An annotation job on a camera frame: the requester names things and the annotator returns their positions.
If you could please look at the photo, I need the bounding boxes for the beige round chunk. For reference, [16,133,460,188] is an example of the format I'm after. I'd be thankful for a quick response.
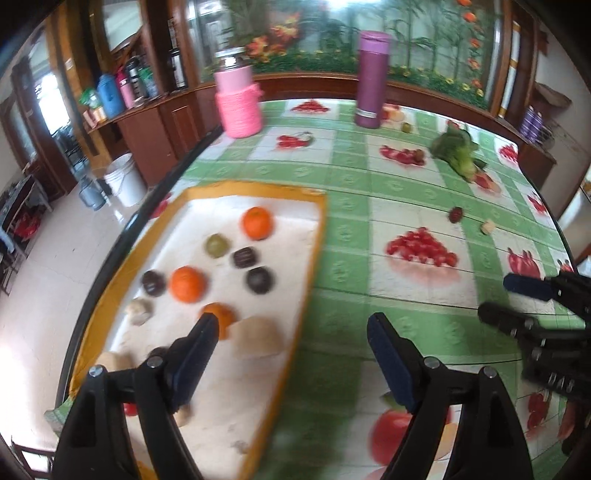
[173,404,192,428]

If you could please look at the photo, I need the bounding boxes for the small orange tangerine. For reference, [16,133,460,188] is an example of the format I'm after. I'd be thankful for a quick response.
[200,302,238,341]

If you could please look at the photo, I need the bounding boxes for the red tomato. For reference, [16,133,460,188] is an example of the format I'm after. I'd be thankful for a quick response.
[123,403,138,417]

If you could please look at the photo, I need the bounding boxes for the large beige cylinder chunk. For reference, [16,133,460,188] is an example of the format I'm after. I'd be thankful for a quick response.
[95,351,135,372]

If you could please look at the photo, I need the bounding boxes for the small beige cube chunk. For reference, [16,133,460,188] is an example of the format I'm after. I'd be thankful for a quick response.
[124,298,153,326]

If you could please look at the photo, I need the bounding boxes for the orange mandarin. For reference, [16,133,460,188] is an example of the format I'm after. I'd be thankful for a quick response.
[240,206,274,241]
[168,266,207,303]

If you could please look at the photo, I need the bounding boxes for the small dark plum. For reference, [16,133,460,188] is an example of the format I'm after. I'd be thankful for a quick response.
[231,246,259,269]

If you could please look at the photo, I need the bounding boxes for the green round fruit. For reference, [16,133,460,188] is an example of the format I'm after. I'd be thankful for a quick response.
[204,233,231,259]

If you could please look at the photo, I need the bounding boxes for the tiny beige chunk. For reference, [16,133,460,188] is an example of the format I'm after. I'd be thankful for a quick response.
[480,220,496,235]

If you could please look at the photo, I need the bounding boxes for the far red jujube date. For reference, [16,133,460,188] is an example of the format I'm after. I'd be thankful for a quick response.
[448,207,464,224]

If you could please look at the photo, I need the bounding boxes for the white foam tray yellow rim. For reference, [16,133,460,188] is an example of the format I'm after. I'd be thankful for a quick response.
[67,181,327,479]

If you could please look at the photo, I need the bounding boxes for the green bok choy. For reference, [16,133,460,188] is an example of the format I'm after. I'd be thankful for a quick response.
[429,121,487,182]

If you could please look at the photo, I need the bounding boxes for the purple cans on shelf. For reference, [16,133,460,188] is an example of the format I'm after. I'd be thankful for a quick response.
[519,106,543,144]

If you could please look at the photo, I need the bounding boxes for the grey metal kettle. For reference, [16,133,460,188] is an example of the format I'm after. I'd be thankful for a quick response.
[78,176,106,211]

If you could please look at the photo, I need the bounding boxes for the white plastic bucket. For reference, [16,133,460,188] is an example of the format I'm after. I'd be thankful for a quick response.
[104,153,147,207]

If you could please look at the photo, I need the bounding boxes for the wooden cabinet counter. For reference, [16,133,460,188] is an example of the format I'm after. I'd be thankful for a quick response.
[90,84,221,186]

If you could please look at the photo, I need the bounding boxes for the blue plastic jug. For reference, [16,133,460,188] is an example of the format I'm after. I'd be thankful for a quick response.
[97,73,125,119]

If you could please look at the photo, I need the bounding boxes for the pink jar with knit sleeve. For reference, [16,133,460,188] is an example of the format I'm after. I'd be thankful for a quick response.
[214,47,263,139]

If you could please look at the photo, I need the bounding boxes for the purple thermos bottle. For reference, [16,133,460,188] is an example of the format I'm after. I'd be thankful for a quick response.
[355,30,392,129]

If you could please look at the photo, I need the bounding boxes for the pink bottle on counter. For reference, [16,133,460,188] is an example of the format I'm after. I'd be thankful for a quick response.
[116,69,135,109]

